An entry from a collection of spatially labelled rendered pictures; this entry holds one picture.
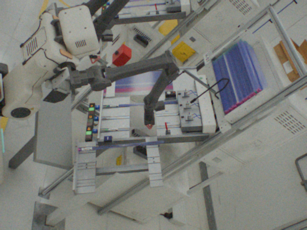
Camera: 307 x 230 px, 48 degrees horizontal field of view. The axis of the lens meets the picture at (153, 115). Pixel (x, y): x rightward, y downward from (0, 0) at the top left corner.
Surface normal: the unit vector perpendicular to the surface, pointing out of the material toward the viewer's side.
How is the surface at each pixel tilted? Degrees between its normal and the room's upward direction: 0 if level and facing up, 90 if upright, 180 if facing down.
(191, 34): 90
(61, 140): 0
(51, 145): 0
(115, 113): 45
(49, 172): 0
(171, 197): 90
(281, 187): 89
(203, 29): 90
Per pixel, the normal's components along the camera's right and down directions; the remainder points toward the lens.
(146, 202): 0.04, 0.73
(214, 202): -0.74, -0.44
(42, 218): 0.67, -0.53
